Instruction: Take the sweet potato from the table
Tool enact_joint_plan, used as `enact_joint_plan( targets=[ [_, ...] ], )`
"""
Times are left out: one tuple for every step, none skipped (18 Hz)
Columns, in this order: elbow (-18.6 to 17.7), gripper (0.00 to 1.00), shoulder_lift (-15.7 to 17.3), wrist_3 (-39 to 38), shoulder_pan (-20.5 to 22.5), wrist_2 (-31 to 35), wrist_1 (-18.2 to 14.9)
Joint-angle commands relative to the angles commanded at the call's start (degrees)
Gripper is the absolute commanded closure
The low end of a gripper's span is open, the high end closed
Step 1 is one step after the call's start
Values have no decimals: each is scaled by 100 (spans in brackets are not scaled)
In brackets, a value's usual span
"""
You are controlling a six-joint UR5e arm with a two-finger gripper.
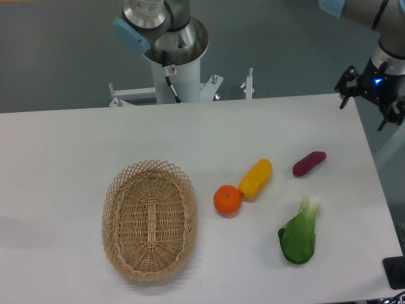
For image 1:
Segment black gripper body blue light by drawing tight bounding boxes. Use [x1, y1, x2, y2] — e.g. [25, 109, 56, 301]
[358, 59, 401, 105]

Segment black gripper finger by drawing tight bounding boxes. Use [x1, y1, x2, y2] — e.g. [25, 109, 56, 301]
[334, 65, 361, 110]
[377, 98, 404, 131]

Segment purple sweet potato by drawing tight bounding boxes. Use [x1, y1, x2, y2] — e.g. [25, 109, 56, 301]
[292, 151, 327, 177]

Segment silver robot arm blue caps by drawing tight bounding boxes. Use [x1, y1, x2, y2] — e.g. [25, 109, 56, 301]
[113, 1, 404, 125]

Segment yellow elongated vegetable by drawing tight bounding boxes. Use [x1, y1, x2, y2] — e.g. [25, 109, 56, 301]
[238, 158, 273, 200]

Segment green bok choy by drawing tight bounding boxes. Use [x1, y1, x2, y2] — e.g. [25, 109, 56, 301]
[278, 195, 321, 265]

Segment black device at table edge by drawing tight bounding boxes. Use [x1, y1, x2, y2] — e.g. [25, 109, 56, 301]
[382, 256, 404, 290]

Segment orange mandarin fruit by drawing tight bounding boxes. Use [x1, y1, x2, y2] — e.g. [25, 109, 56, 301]
[213, 184, 242, 216]

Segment woven wicker basket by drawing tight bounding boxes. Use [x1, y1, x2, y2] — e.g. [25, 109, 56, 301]
[101, 160, 198, 282]

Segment white metal base bracket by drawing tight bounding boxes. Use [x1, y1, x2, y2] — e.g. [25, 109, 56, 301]
[108, 74, 224, 107]

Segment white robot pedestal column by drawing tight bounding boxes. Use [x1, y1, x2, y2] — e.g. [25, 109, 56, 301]
[145, 17, 209, 103]

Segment black cable on pedestal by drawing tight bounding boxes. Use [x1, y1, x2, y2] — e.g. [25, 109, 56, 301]
[161, 50, 183, 104]

